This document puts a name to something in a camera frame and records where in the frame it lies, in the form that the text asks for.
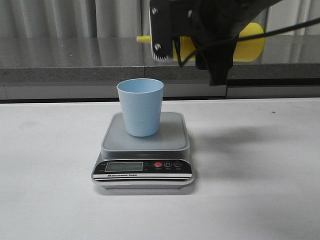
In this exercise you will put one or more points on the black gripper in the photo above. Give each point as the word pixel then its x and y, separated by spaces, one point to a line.
pixel 214 27

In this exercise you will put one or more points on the light blue plastic cup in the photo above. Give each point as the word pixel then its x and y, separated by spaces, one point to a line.
pixel 141 104

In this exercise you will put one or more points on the yellow squeeze bottle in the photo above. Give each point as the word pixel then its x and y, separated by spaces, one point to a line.
pixel 245 51

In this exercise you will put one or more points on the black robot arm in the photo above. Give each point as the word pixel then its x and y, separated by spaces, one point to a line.
pixel 260 6

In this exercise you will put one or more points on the silver digital kitchen scale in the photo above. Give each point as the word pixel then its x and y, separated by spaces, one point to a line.
pixel 160 161

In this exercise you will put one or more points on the grey stone counter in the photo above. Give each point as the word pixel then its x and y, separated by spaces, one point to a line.
pixel 89 69

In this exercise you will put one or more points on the grey curtain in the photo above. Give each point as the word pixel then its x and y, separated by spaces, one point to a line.
pixel 74 18

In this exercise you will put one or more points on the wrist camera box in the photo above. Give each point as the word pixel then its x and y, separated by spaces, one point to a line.
pixel 160 25

